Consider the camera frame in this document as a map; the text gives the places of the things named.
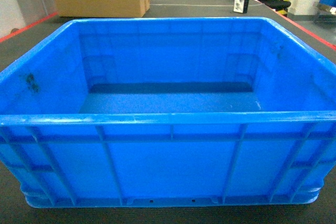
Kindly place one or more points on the large blue plastic crate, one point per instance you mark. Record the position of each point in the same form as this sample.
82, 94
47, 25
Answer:
169, 112

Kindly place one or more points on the black white standing sign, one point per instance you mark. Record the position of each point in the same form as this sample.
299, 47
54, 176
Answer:
240, 6

